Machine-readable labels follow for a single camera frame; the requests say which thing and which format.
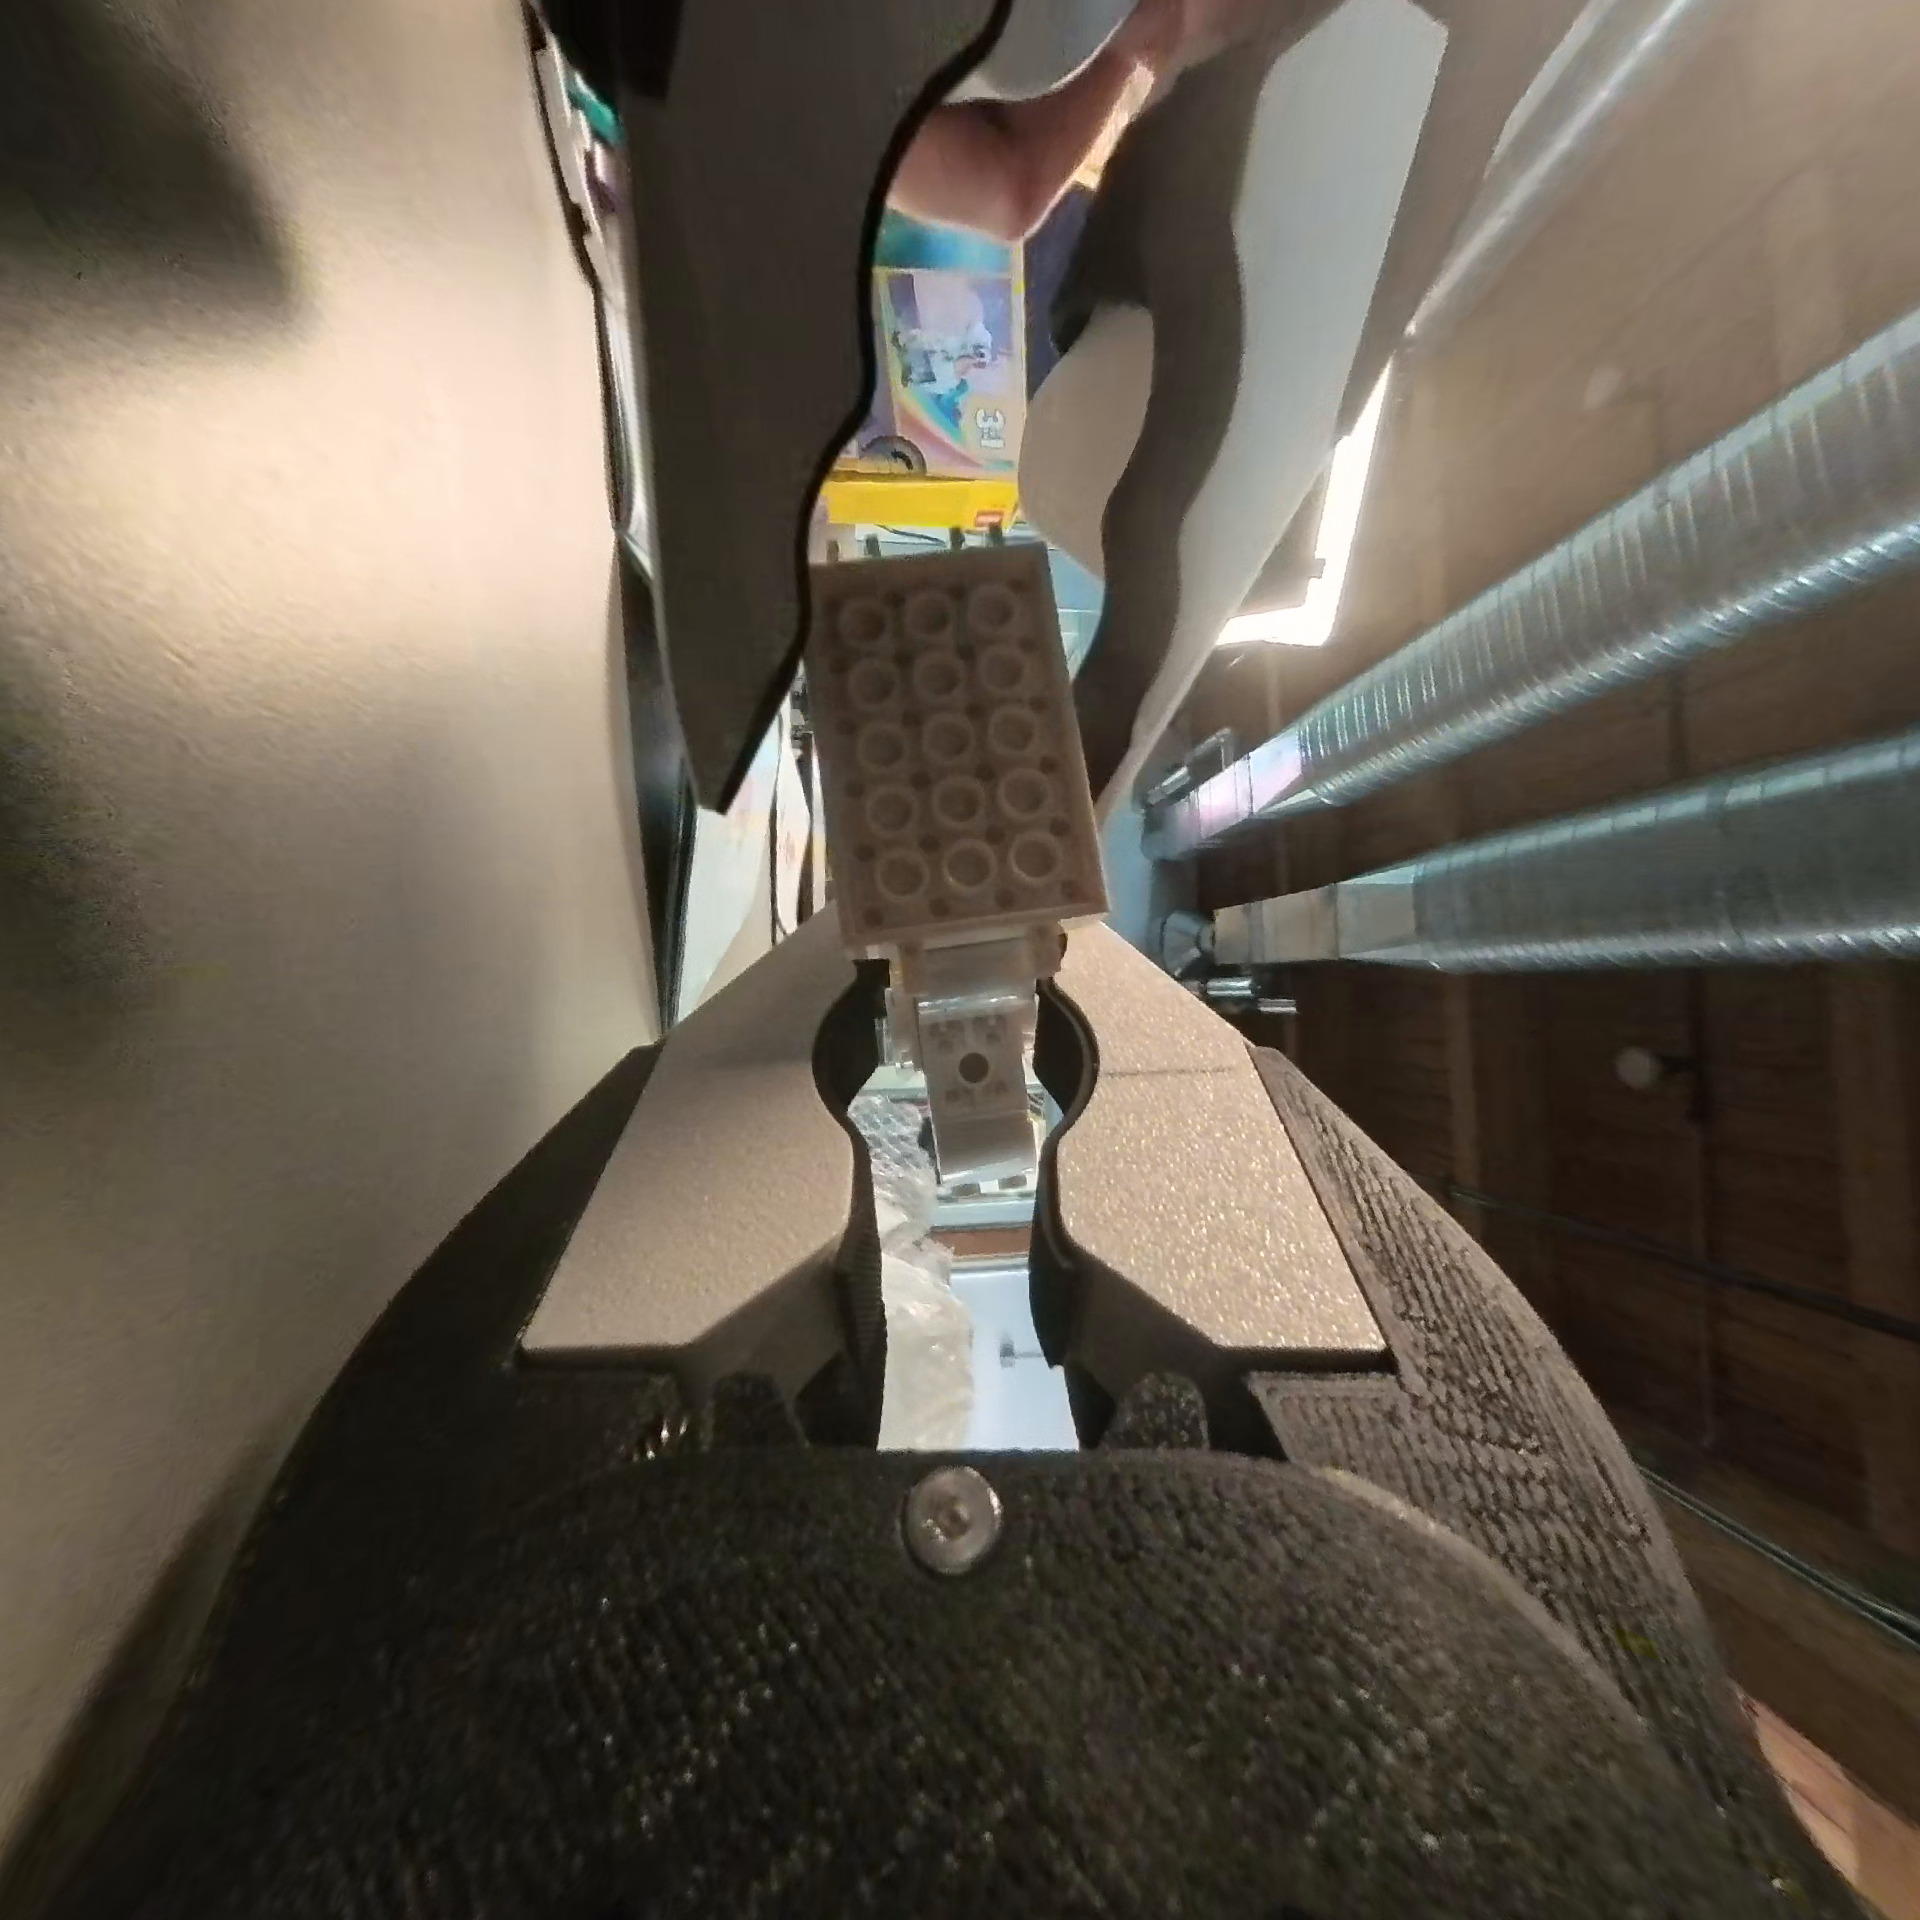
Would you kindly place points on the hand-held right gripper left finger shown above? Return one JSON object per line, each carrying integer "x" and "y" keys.
{"x": 674, "y": 1199}

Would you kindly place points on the person's left hand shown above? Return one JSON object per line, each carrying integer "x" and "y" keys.
{"x": 1004, "y": 157}

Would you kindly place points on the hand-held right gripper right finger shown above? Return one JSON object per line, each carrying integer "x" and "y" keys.
{"x": 1214, "y": 1214}

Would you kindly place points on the colourful lego box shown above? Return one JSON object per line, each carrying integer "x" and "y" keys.
{"x": 944, "y": 345}

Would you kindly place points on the ceiling light panel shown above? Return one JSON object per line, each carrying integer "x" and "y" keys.
{"x": 1336, "y": 524}

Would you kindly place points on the silver ventilation duct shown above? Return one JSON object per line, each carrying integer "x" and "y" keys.
{"x": 1650, "y": 601}
{"x": 1650, "y": 884}

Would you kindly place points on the white ceiling pipe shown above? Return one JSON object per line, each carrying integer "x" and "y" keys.
{"x": 1560, "y": 135}

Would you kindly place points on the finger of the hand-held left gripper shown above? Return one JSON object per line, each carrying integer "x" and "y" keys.
{"x": 1321, "y": 270}
{"x": 751, "y": 374}

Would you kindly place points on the bubble wrap package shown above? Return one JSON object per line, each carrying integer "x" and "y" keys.
{"x": 916, "y": 1320}

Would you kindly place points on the lego chicken model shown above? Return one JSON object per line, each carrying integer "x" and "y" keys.
{"x": 944, "y": 720}

